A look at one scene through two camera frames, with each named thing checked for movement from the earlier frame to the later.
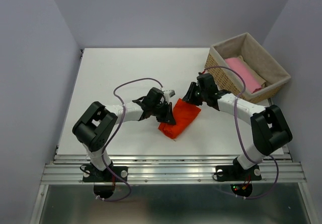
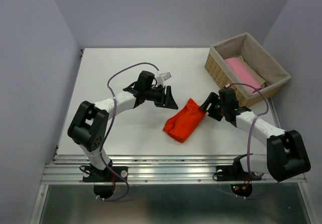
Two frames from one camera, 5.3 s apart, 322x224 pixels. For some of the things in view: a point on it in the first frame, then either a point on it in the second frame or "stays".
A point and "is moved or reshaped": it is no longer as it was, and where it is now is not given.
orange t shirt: [184, 114] is moved or reshaped
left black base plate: [91, 174] stays
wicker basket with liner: [239, 65] stays
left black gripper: [168, 118] to [167, 100]
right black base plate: [237, 173] stays
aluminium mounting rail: [173, 168] stays
